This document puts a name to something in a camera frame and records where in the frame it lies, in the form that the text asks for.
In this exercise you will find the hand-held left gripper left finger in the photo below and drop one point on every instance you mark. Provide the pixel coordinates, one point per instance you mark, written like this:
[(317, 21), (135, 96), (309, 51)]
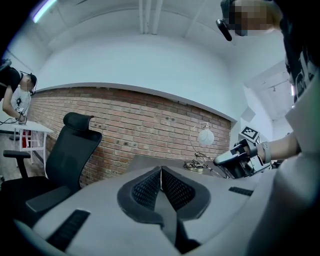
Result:
[(140, 200)]

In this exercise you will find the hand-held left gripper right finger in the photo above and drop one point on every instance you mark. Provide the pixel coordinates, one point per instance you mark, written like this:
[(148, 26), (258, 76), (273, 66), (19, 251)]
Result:
[(187, 197)]

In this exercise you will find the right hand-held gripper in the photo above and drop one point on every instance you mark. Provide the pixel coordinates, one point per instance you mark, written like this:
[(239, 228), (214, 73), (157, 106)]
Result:
[(245, 165)]

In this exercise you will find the person's right forearm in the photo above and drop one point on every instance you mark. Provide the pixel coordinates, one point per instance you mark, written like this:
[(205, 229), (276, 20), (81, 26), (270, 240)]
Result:
[(282, 147)]

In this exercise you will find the person's right hand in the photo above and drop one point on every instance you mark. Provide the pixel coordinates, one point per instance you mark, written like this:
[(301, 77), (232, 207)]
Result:
[(257, 152)]

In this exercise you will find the gold lamp with white shade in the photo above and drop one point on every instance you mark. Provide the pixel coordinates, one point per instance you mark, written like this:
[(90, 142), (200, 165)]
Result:
[(206, 137)]

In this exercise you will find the black high-back office chair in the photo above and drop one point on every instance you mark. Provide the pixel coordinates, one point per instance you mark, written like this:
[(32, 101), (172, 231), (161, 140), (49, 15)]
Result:
[(70, 150)]

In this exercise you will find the person's black printed shirt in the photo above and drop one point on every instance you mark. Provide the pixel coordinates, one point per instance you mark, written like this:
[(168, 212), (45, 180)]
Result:
[(300, 62)]

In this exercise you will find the red container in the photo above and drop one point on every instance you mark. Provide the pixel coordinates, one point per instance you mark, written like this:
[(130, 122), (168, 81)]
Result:
[(25, 140)]

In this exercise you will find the small white table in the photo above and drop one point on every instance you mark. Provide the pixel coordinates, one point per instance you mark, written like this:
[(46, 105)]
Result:
[(32, 127)]

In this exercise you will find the person's head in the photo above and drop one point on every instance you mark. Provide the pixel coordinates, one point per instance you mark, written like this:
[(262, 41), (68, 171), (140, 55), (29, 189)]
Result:
[(250, 15)]

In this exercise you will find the white ceiling pipes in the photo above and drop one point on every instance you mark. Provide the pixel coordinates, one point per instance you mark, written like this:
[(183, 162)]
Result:
[(150, 15)]

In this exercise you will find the long ceiling light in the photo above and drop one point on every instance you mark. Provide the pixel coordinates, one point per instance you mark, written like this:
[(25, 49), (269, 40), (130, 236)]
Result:
[(43, 11)]

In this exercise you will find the grey wall box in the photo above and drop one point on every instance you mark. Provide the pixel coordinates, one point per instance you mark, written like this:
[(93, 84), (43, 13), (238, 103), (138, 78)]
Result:
[(248, 114)]

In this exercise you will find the black head-worn camera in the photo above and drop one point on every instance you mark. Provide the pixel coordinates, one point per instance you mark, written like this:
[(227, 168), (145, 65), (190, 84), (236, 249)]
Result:
[(225, 28)]

